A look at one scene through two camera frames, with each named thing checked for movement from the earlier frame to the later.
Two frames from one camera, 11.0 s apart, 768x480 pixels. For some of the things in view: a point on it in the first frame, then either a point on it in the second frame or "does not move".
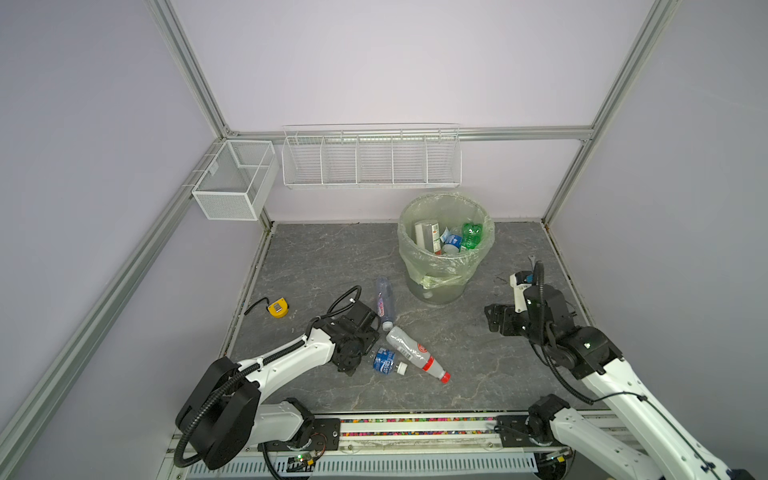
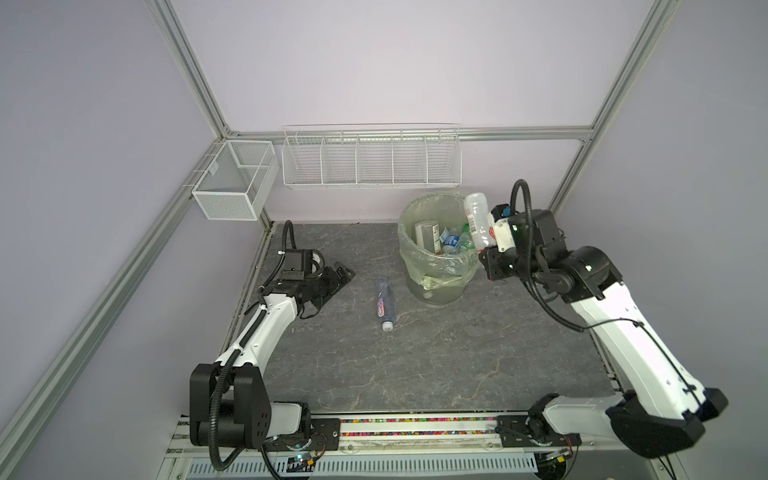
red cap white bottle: [417, 353] → [478, 216]
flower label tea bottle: [427, 236] does not move
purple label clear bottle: [385, 303] does not move
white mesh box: [236, 182] does not move
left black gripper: [349, 364] → [334, 284]
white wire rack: [372, 155] does not move
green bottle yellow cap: [471, 235] does not move
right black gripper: [494, 317] → [492, 263]
